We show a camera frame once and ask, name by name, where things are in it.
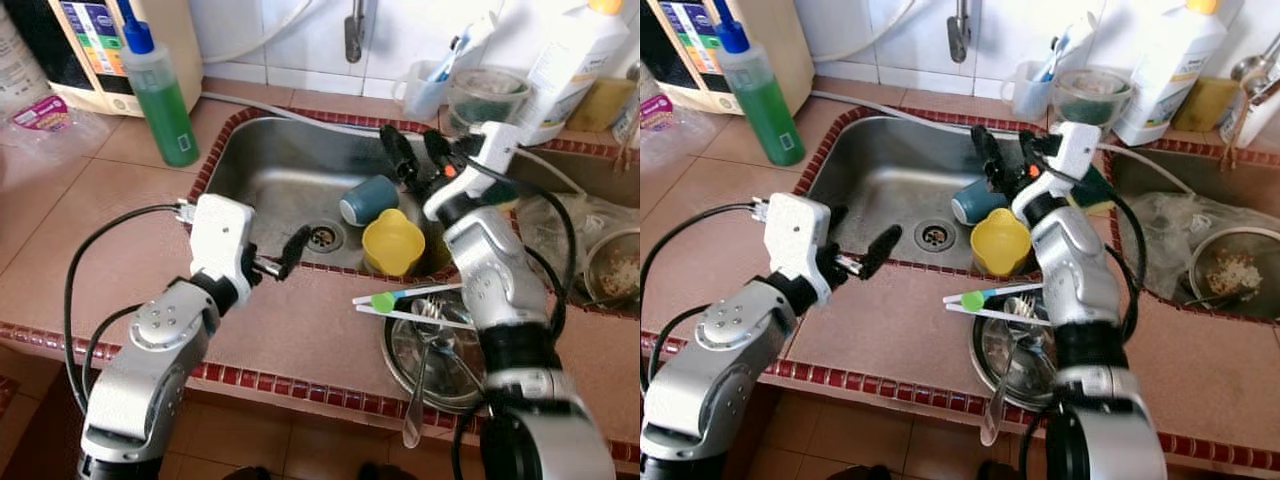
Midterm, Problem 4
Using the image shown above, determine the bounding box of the clear packet with pink label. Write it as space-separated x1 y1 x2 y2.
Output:
0 95 113 161
640 95 706 161

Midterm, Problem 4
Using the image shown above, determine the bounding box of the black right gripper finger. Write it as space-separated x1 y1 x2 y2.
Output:
423 129 459 176
1018 130 1049 173
970 125 1004 189
379 124 419 189

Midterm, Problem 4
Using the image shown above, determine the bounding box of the green dish soap bottle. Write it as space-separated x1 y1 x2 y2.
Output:
115 0 201 169
712 0 807 168

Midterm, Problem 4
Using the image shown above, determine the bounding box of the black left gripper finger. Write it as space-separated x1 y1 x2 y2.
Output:
280 224 314 283
860 224 903 283

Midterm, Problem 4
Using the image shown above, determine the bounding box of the blue mug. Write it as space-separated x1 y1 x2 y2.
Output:
339 175 401 228
950 178 1009 227

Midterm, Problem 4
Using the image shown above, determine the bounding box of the white chopstick with green end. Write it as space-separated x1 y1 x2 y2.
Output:
352 283 466 313
943 283 1046 313

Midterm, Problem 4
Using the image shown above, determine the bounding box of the white hose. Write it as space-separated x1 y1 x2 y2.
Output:
815 0 921 66
205 0 316 66

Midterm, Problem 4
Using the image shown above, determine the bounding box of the chrome wall tap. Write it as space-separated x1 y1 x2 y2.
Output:
947 0 971 64
344 0 367 64

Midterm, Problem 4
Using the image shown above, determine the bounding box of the steel strainer bowl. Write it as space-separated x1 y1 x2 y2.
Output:
1188 226 1280 321
583 228 641 308

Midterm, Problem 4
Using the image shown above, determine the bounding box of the steel sink basin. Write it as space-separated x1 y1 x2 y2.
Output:
190 110 471 276
500 140 641 316
1100 140 1280 321
800 110 1061 276

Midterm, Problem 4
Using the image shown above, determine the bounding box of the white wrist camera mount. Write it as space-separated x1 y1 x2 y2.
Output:
188 194 257 301
764 193 837 306
468 121 523 199
1045 121 1101 196

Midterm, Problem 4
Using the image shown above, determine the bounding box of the blue and white toothbrush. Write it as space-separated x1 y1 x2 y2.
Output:
1035 20 1096 83
437 12 498 83

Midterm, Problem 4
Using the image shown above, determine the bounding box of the flat yellow sponge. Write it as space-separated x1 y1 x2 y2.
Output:
1172 75 1241 134
562 75 636 134

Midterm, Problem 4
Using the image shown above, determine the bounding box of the yellow plastic cup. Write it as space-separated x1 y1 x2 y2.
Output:
970 208 1033 278
361 208 427 278

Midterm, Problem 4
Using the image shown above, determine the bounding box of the large white plastic bottle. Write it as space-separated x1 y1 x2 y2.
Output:
0 5 51 116

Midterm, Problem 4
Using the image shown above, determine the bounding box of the clear plastic bag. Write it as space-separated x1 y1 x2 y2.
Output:
1125 190 1280 301
515 190 641 286

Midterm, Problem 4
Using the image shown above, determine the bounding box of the white detergent bottle yellow cap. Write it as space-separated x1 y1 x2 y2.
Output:
1112 0 1229 148
520 0 633 146

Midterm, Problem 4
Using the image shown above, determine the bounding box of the clear toothbrush cup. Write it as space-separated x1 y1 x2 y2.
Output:
395 58 451 123
1000 58 1056 123

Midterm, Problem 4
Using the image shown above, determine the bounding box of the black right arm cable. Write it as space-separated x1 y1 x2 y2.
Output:
455 155 579 341
1050 155 1149 341

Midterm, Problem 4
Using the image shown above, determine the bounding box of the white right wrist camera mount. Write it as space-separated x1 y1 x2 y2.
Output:
468 121 523 199
1045 121 1101 196

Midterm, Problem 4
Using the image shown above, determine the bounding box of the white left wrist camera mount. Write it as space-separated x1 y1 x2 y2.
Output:
764 193 837 306
188 194 257 301

